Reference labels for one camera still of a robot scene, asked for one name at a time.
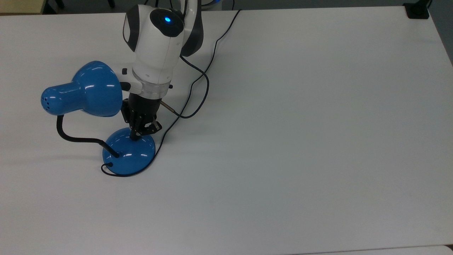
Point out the black table clamp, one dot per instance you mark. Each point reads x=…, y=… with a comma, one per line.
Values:
x=417, y=10

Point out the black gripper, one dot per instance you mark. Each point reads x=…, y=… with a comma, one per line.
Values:
x=143, y=104

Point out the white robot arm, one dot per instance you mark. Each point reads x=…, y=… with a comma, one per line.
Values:
x=155, y=46

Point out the beige wooden cabinet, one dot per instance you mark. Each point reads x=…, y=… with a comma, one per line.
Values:
x=21, y=6

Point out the blue desk lamp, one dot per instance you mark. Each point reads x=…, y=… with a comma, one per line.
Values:
x=95, y=88

